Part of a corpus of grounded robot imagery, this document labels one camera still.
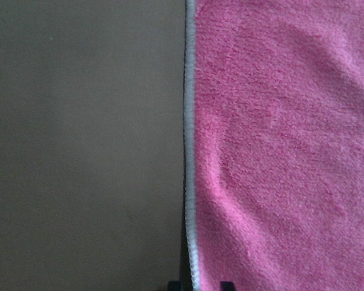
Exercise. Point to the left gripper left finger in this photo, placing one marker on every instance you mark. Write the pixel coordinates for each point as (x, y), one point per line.
(175, 286)

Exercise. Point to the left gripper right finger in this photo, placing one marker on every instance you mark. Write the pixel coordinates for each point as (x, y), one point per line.
(227, 286)

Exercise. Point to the pink towel with grey edge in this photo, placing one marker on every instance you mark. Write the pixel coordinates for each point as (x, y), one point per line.
(274, 144)

